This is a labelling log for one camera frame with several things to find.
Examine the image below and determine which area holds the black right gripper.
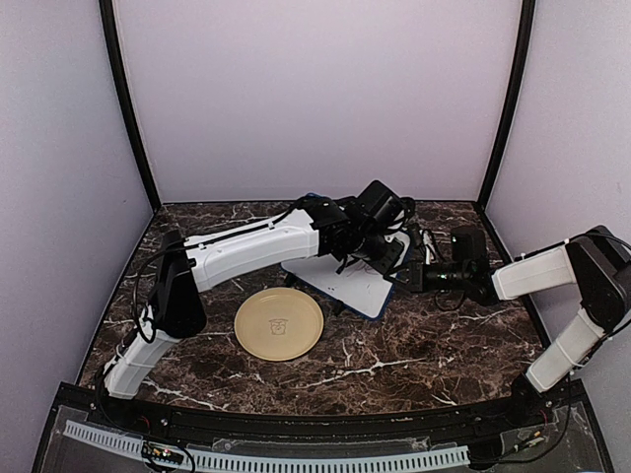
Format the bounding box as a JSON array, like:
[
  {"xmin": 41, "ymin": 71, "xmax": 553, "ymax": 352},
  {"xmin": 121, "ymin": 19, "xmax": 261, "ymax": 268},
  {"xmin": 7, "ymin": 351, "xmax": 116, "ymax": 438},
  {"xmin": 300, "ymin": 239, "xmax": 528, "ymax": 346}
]
[{"xmin": 385, "ymin": 260, "xmax": 470, "ymax": 295}]

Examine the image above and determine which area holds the blue framed whiteboard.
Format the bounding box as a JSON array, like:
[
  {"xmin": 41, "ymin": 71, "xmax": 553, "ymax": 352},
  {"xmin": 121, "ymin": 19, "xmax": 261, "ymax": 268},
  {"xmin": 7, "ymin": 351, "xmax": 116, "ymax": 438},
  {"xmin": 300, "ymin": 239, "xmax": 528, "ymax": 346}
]
[{"xmin": 280, "ymin": 192, "xmax": 412, "ymax": 321}]

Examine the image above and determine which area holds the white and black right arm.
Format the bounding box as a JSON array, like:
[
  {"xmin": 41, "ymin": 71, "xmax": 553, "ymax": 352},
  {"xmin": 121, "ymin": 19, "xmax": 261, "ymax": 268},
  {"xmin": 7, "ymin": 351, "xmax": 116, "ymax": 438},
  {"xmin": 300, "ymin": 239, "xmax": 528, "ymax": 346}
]
[{"xmin": 398, "ymin": 226, "xmax": 630, "ymax": 428}]

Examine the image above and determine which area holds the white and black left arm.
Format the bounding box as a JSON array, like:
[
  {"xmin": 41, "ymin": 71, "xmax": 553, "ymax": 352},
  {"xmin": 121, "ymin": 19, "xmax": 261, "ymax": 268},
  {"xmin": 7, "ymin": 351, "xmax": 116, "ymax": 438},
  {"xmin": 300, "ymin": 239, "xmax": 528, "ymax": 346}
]
[{"xmin": 95, "ymin": 182, "xmax": 415, "ymax": 430}]

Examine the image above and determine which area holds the black whiteboard stand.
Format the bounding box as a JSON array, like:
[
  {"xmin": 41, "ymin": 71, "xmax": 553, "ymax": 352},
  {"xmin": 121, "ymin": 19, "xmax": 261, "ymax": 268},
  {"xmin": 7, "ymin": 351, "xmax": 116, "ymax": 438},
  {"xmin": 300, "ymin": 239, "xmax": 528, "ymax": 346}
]
[{"xmin": 284, "ymin": 272, "xmax": 347, "ymax": 317}]

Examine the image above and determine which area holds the beige plate with bear drawing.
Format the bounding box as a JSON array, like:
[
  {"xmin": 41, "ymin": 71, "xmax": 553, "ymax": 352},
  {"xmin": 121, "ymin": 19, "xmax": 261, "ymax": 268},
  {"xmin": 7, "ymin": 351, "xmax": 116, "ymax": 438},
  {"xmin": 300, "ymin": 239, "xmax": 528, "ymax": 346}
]
[{"xmin": 234, "ymin": 288, "xmax": 324, "ymax": 362}]

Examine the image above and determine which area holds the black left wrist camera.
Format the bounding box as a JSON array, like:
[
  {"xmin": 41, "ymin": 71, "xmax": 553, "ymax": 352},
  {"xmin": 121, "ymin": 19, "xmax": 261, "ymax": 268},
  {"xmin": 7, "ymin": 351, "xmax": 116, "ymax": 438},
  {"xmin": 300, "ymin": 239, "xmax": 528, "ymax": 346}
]
[{"xmin": 357, "ymin": 180, "xmax": 404, "ymax": 227}]

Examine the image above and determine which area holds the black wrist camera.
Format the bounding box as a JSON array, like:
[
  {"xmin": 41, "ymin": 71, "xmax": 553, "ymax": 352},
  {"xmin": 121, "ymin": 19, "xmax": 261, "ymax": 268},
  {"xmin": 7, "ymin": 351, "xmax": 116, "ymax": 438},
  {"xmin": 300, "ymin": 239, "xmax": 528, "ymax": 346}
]
[
  {"xmin": 357, "ymin": 180, "xmax": 404, "ymax": 227},
  {"xmin": 451, "ymin": 226, "xmax": 487, "ymax": 261}
]

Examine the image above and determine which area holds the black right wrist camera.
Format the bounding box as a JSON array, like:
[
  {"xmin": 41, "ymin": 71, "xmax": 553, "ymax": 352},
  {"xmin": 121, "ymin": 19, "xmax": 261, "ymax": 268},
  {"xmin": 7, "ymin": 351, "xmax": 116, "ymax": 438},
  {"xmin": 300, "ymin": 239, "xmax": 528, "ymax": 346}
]
[{"xmin": 451, "ymin": 226, "xmax": 487, "ymax": 261}]

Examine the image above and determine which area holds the black front rail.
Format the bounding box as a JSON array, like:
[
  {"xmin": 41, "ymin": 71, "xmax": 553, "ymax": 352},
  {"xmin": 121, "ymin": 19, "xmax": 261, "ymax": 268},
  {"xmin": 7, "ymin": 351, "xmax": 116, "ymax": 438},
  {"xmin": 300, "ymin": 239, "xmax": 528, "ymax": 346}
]
[{"xmin": 53, "ymin": 381, "xmax": 584, "ymax": 444}]

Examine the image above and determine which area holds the white slotted cable duct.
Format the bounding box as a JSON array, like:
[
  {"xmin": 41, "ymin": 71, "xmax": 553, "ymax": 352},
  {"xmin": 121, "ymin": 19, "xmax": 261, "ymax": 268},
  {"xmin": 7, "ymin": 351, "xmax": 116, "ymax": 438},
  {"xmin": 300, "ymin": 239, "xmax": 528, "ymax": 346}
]
[{"xmin": 62, "ymin": 421, "xmax": 470, "ymax": 472}]

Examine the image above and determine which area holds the black right frame post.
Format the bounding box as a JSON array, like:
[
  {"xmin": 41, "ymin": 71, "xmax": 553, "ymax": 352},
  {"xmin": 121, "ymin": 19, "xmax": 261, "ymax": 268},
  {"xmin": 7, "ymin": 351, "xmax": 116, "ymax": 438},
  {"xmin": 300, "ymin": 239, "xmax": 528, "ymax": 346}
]
[{"xmin": 477, "ymin": 0, "xmax": 536, "ymax": 209}]

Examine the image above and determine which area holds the black frame post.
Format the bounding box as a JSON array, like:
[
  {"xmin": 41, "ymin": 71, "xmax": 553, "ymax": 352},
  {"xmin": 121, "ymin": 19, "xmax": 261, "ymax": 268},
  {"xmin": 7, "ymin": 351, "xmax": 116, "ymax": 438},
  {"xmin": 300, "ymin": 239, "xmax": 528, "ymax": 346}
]
[
  {"xmin": 99, "ymin": 0, "xmax": 162, "ymax": 213},
  {"xmin": 477, "ymin": 0, "xmax": 536, "ymax": 209}
]

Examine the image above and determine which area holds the black left frame post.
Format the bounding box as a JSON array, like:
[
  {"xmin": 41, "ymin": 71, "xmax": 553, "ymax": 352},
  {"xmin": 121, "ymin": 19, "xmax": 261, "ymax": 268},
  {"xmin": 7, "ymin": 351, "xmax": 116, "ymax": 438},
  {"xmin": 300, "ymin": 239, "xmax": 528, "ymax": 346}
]
[{"xmin": 99, "ymin": 0, "xmax": 162, "ymax": 213}]

